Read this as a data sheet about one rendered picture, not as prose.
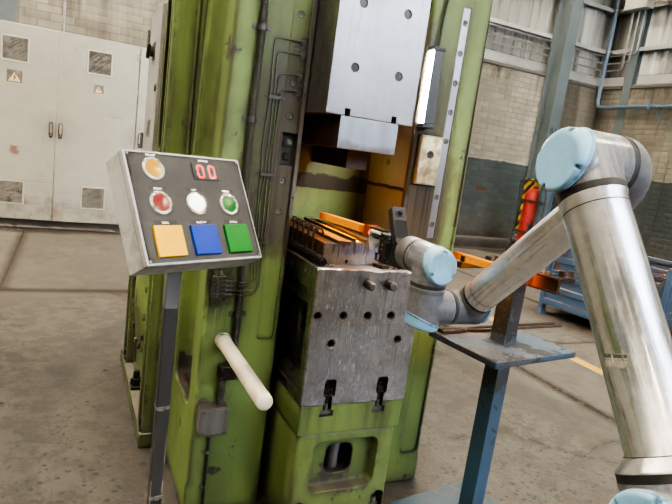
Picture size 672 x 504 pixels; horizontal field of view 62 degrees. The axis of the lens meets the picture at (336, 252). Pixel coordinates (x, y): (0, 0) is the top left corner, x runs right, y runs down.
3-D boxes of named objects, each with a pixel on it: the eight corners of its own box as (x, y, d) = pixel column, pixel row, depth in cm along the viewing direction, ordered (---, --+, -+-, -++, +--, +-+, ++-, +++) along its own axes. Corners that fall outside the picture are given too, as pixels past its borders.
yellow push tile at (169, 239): (189, 255, 130) (182, 224, 131) (160, 257, 125) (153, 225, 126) (184, 257, 131) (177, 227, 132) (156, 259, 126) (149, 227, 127)
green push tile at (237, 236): (253, 251, 146) (246, 223, 147) (231, 252, 140) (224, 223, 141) (249, 253, 147) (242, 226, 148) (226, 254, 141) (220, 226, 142)
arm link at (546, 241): (664, 130, 108) (466, 296, 159) (619, 121, 103) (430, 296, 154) (694, 177, 102) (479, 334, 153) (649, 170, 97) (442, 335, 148)
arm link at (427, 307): (452, 334, 144) (460, 288, 142) (414, 335, 139) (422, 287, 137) (431, 322, 152) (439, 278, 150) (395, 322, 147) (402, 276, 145)
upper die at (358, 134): (394, 155, 175) (398, 124, 174) (336, 147, 167) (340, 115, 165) (337, 148, 212) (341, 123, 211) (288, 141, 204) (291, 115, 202)
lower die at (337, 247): (377, 265, 182) (381, 240, 180) (321, 263, 173) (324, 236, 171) (325, 240, 219) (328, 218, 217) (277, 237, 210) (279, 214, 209)
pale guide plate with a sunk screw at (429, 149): (436, 186, 199) (444, 137, 196) (414, 183, 195) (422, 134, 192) (432, 185, 201) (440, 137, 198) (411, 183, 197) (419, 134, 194)
